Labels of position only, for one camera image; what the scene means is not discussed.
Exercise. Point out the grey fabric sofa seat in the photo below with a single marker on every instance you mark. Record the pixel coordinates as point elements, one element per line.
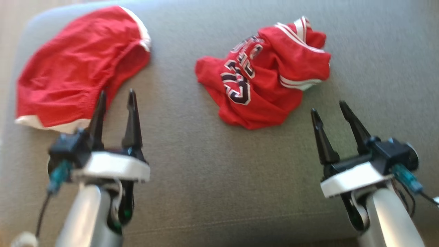
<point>192,164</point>

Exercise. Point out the red shorts with white trim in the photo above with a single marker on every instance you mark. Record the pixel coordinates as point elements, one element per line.
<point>72,72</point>

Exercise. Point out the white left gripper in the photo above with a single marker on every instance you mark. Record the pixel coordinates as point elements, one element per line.
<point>113,166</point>

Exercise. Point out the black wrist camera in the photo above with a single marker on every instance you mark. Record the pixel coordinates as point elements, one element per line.
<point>394,154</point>
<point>70,147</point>

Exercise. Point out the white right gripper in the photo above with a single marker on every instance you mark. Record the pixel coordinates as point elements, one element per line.
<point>353,178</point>

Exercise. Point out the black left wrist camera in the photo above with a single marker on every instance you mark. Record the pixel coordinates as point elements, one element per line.
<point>70,147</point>

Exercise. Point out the red basketball jersey white trim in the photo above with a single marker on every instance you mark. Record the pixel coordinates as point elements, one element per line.
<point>271,92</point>

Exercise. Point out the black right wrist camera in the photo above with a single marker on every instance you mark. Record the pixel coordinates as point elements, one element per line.
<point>394,154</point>

